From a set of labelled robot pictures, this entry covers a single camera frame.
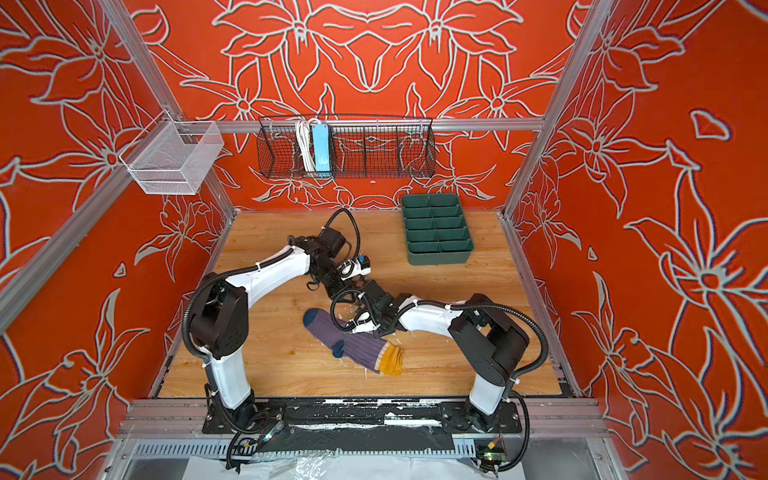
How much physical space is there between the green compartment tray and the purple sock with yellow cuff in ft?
1.02

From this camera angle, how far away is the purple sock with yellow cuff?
817 millimetres

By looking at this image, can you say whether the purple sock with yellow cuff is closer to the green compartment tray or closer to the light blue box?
the green compartment tray

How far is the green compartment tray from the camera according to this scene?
101 cm
